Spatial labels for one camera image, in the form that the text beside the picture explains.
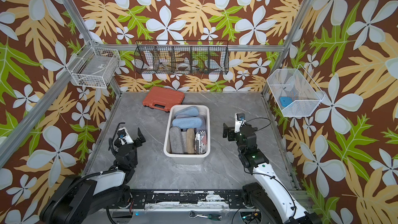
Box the flag print glasses case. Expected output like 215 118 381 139
194 130 208 155

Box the dark grey glasses case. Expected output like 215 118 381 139
169 127 184 154

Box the tan glasses case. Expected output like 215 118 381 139
186 128 195 155

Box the cream plastic storage box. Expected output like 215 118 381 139
163 105 211 165

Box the slate blue glasses case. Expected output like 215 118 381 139
172 117 203 129

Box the purple glasses case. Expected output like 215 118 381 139
198 115 207 131

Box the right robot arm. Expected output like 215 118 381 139
223 113 322 224

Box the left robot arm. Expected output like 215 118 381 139
39 127 146 224

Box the black hex key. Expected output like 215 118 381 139
108 122 125 151

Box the blue object in basket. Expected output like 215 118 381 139
279 96 293 108

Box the red plastic tool case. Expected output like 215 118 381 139
143 87 185 113

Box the white mesh basket right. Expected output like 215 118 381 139
267 68 325 118

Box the ratchet wrench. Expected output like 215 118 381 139
189 211 222 221

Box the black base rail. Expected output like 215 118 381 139
130 189 255 210

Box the white wire basket left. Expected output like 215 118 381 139
67 41 120 89

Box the black wire basket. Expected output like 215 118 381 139
133 40 230 75

